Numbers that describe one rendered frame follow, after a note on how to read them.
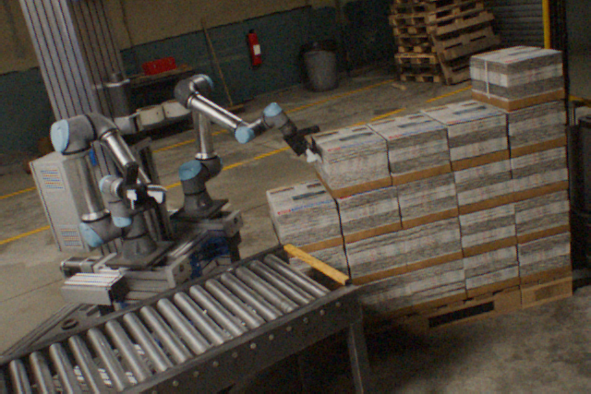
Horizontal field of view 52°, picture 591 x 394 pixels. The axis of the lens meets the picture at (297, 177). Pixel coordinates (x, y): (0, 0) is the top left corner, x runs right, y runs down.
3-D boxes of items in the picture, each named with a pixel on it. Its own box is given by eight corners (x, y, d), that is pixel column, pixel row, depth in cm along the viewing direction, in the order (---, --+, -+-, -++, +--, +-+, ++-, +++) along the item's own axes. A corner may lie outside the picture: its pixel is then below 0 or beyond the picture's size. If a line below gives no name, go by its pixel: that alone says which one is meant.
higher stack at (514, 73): (486, 278, 354) (466, 55, 314) (534, 265, 358) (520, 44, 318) (522, 309, 318) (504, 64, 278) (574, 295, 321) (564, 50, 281)
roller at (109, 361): (102, 335, 219) (98, 323, 217) (138, 399, 179) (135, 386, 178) (88, 340, 217) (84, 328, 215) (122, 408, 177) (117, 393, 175)
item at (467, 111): (418, 112, 317) (418, 110, 316) (470, 101, 320) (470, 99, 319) (446, 126, 282) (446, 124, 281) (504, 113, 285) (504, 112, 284)
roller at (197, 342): (170, 306, 230) (166, 294, 229) (219, 361, 191) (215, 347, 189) (157, 311, 228) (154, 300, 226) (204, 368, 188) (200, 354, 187)
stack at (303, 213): (293, 328, 340) (264, 189, 314) (488, 277, 354) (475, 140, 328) (307, 368, 303) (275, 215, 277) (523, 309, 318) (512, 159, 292)
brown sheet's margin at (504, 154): (423, 151, 324) (422, 144, 323) (475, 140, 327) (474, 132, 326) (452, 171, 289) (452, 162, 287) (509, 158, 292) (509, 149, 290)
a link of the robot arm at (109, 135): (105, 117, 259) (164, 208, 245) (81, 125, 252) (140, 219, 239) (109, 101, 250) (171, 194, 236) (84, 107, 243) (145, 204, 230)
